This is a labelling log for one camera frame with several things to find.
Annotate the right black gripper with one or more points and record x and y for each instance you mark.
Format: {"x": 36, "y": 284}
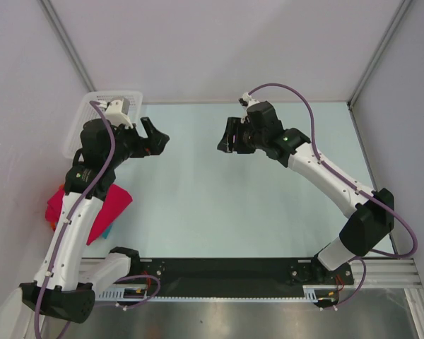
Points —
{"x": 234, "y": 127}

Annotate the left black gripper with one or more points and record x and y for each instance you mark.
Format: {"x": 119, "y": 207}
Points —
{"x": 156, "y": 143}

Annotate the pink t shirt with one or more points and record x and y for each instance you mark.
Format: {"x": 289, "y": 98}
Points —
{"x": 116, "y": 202}

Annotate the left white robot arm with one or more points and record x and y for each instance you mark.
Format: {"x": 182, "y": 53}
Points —
{"x": 57, "y": 290}

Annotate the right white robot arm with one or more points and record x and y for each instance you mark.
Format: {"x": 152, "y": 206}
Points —
{"x": 368, "y": 212}

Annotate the white plastic basket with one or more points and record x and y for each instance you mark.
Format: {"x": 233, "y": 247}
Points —
{"x": 85, "y": 113}

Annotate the teal t shirt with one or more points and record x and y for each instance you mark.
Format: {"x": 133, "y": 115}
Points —
{"x": 106, "y": 232}

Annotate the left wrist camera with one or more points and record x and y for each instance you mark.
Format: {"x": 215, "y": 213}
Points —
{"x": 117, "y": 112}

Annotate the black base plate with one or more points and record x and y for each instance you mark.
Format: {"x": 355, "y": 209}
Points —
{"x": 241, "y": 277}

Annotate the white cable duct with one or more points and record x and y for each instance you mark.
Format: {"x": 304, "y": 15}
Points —
{"x": 122, "y": 294}

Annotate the aluminium frame rail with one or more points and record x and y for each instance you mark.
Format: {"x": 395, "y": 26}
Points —
{"x": 380, "y": 272}

